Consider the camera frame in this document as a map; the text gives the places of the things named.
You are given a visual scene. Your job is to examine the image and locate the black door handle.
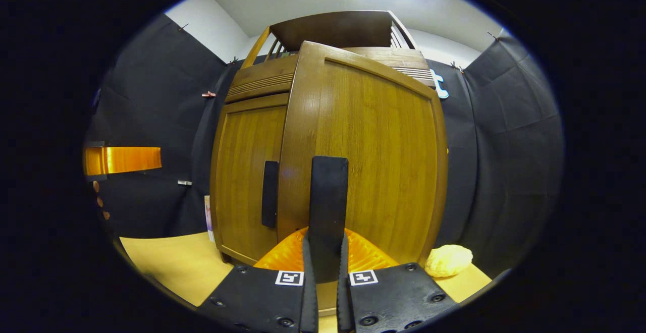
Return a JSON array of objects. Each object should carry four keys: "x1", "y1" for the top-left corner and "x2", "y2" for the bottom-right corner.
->
[
  {"x1": 309, "y1": 155, "x2": 349, "y2": 284},
  {"x1": 261, "y1": 160, "x2": 280, "y2": 229}
]

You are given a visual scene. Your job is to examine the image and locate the pale yellow lumpy object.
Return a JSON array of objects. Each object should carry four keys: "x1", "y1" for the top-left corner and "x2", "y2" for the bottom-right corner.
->
[{"x1": 425, "y1": 245, "x2": 473, "y2": 278}]

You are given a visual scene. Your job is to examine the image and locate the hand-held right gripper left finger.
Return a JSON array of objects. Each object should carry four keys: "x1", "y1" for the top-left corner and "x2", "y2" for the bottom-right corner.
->
[{"x1": 197, "y1": 227, "x2": 319, "y2": 333}]

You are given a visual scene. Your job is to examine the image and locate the wooden shoe cabinet door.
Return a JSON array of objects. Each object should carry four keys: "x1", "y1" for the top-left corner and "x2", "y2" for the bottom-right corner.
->
[
  {"x1": 209, "y1": 93, "x2": 291, "y2": 265},
  {"x1": 277, "y1": 40, "x2": 449, "y2": 316}
]

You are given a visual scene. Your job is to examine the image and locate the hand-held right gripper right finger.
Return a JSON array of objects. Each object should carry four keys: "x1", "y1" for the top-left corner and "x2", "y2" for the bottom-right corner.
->
[{"x1": 337, "y1": 228, "x2": 457, "y2": 333}]

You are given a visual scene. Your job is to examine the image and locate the wooden double-door shoe cabinet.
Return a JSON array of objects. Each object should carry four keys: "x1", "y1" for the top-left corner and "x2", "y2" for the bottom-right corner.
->
[{"x1": 209, "y1": 10, "x2": 450, "y2": 268}]

